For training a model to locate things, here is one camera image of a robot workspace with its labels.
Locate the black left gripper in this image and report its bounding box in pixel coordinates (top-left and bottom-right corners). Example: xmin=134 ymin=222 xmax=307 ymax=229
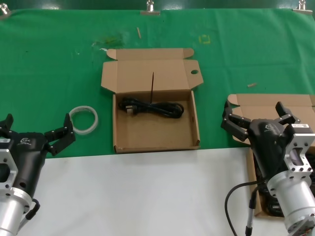
xmin=0 ymin=113 xmax=76 ymax=197

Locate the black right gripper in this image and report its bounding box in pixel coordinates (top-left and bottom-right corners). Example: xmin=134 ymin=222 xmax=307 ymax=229
xmin=220 ymin=100 xmax=301 ymax=181

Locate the open cardboard box with hole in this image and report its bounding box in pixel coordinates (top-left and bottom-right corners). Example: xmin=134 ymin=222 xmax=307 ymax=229
xmin=100 ymin=48 xmax=204 ymax=154

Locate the translucent white tape roll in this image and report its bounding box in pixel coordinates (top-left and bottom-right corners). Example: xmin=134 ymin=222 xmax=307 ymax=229
xmin=68 ymin=105 xmax=99 ymax=135

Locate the green table mat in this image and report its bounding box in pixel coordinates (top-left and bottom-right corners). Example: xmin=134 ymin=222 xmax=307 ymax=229
xmin=0 ymin=8 xmax=315 ymax=160

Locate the silver metal binder clip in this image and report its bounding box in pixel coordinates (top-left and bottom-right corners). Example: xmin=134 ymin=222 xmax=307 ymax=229
xmin=0 ymin=3 xmax=12 ymax=20
xmin=292 ymin=0 xmax=315 ymax=14
xmin=140 ymin=0 xmax=161 ymax=17

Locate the silver left camera bracket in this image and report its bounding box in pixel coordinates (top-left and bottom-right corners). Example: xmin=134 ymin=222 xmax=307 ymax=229
xmin=0 ymin=147 xmax=20 ymax=191

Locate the silver camera bracket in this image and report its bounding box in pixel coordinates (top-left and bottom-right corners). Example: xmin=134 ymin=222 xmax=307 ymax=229
xmin=0 ymin=147 xmax=20 ymax=191
xmin=284 ymin=123 xmax=315 ymax=178

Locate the silver right camera bracket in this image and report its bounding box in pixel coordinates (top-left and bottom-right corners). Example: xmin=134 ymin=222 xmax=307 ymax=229
xmin=284 ymin=123 xmax=315 ymax=178

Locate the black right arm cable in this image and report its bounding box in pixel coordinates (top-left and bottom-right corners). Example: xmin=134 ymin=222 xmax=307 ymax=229
xmin=224 ymin=180 xmax=268 ymax=236

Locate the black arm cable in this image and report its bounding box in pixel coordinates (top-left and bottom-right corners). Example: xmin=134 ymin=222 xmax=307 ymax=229
xmin=224 ymin=180 xmax=268 ymax=236
xmin=24 ymin=198 xmax=41 ymax=221

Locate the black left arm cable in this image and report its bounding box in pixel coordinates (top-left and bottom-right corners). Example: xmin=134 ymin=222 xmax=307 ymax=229
xmin=24 ymin=198 xmax=41 ymax=221

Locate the cable with silver connector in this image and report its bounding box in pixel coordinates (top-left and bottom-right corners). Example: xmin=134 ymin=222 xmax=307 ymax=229
xmin=245 ymin=184 xmax=268 ymax=236

